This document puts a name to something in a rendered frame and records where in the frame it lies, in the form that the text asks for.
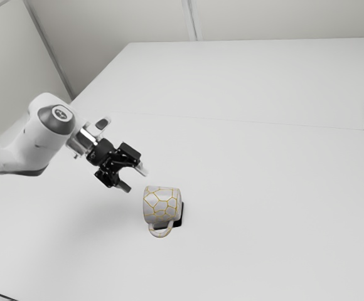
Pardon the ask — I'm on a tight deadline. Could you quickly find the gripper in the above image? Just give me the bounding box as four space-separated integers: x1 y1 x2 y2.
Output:
86 137 149 193

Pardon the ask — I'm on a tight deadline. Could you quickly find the white mug with gold lines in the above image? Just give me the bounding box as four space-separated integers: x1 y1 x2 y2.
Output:
142 185 183 238

